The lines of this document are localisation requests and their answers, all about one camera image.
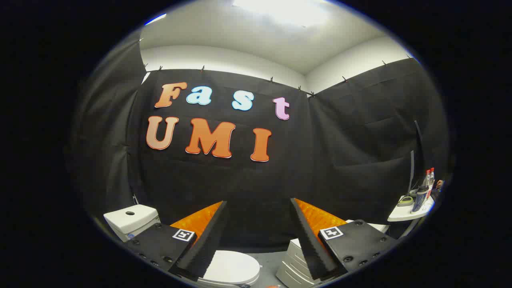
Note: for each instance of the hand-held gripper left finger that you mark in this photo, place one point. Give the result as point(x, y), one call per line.
point(206, 248)

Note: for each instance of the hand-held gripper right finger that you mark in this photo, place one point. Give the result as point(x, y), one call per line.
point(314, 252)

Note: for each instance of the white toilet lid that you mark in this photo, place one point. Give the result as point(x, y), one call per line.
point(234, 266)

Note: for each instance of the white plastic drawer cabinet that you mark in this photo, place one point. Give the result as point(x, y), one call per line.
point(292, 264)

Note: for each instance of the black backdrop cloth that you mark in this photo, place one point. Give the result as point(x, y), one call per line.
point(280, 168)

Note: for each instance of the white side table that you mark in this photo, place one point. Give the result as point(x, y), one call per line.
point(408, 214)

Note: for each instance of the green tape roll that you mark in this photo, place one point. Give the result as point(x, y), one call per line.
point(405, 201)

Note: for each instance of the dark drink cup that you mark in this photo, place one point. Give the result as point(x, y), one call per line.
point(419, 198)

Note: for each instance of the thin black monitor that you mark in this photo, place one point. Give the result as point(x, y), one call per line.
point(412, 168)

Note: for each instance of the red-capped clear bottle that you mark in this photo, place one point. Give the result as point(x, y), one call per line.
point(430, 180)

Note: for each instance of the ceiling light panel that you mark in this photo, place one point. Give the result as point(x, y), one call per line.
point(280, 10)

